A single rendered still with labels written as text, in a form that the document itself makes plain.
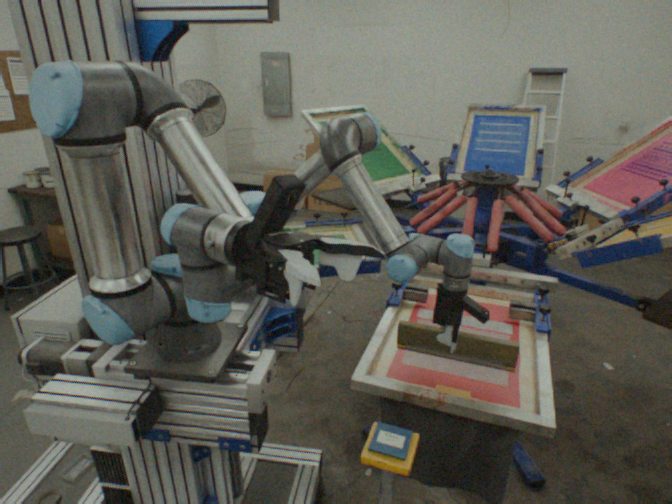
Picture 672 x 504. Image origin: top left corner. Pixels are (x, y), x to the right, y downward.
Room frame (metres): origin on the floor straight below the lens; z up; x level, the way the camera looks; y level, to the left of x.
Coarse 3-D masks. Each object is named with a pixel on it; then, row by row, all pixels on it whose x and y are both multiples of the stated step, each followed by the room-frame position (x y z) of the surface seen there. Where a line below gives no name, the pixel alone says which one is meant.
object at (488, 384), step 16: (496, 304) 1.66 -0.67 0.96; (496, 320) 1.54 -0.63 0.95; (512, 320) 1.54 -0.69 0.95; (496, 336) 1.43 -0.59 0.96; (512, 336) 1.43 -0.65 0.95; (464, 368) 1.24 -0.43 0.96; (480, 368) 1.24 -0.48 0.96; (464, 384) 1.16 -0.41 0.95; (480, 384) 1.16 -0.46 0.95; (496, 384) 1.16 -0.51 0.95; (512, 384) 1.16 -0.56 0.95; (496, 400) 1.09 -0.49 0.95; (512, 400) 1.09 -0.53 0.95
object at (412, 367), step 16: (416, 304) 1.66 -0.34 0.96; (432, 304) 1.66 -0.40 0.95; (416, 320) 1.54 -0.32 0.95; (400, 352) 1.33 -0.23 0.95; (416, 352) 1.33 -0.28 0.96; (400, 368) 1.24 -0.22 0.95; (416, 368) 1.24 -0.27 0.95; (432, 368) 1.24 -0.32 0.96; (448, 368) 1.24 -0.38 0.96; (432, 384) 1.16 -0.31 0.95; (448, 384) 1.16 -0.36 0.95
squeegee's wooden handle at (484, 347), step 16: (400, 320) 1.23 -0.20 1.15; (400, 336) 1.21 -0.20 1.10; (416, 336) 1.20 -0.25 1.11; (432, 336) 1.18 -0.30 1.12; (464, 336) 1.15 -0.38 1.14; (480, 336) 1.15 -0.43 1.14; (464, 352) 1.14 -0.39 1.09; (480, 352) 1.13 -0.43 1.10; (496, 352) 1.11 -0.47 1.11; (512, 352) 1.10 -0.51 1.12
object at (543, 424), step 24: (432, 288) 1.80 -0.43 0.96; (480, 288) 1.74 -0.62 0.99; (384, 336) 1.38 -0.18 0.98; (360, 384) 1.13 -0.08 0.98; (384, 384) 1.12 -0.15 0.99; (456, 408) 1.03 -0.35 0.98; (480, 408) 1.02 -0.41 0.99; (504, 408) 1.02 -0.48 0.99; (552, 408) 1.02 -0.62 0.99; (528, 432) 0.96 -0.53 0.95; (552, 432) 0.94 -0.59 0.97
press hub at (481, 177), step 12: (468, 180) 2.33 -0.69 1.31; (480, 180) 2.33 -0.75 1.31; (492, 180) 2.31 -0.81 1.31; (504, 180) 2.33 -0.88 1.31; (516, 180) 2.33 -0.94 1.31; (480, 192) 2.39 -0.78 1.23; (492, 192) 2.36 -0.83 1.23; (480, 204) 2.38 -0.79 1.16; (492, 204) 2.36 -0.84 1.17; (480, 216) 2.35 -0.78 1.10; (480, 228) 2.31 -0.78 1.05; (504, 240) 2.24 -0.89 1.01
